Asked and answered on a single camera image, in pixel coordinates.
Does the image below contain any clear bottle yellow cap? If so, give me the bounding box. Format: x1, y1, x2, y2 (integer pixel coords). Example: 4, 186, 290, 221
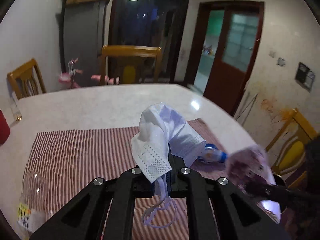
17, 170, 53, 239

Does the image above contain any purple snack wrapper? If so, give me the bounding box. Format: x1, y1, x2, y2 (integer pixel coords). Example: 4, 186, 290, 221
226, 144, 282, 224

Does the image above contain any blue white drink bottle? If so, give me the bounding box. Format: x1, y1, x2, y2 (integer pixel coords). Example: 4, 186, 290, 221
197, 144, 228, 164

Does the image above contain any white face mask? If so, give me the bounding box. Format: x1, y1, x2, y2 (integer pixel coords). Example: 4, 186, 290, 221
131, 103, 206, 229

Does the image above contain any right wooden chair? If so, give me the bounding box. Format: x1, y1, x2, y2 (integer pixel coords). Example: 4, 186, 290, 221
266, 108, 319, 189

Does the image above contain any wooden chair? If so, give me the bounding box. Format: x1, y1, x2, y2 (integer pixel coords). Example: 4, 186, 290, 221
266, 108, 319, 189
99, 45, 162, 86
7, 58, 47, 100

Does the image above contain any red striped cloth mat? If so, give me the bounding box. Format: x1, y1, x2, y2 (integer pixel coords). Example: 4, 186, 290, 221
22, 118, 281, 240

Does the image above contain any small clear glass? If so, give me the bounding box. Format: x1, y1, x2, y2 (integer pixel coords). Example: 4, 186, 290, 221
9, 90, 22, 122

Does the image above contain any pink kids bicycle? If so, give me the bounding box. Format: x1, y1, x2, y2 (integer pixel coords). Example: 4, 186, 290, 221
58, 57, 120, 89

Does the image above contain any left wooden chair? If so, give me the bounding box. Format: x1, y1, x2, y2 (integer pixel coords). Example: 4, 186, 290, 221
7, 58, 47, 100

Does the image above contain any middle wooden chair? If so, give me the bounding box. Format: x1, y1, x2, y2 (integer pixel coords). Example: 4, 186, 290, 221
99, 45, 162, 86

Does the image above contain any brown wooden kitchen door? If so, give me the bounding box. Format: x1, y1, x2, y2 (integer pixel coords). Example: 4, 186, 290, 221
203, 1, 264, 116

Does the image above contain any grey refrigerator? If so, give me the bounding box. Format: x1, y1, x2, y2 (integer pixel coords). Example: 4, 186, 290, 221
61, 0, 111, 88

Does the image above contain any dark sliding glass door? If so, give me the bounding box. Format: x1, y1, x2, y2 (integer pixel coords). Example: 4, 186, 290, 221
108, 0, 189, 83

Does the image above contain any wall electrical panel box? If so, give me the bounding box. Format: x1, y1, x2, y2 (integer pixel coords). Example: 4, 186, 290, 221
295, 62, 315, 92

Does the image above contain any wall sticker notice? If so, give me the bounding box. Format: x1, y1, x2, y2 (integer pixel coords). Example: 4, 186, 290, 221
277, 57, 286, 67

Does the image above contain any white wall switch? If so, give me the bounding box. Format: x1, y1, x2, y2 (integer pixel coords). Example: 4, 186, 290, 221
269, 51, 276, 58

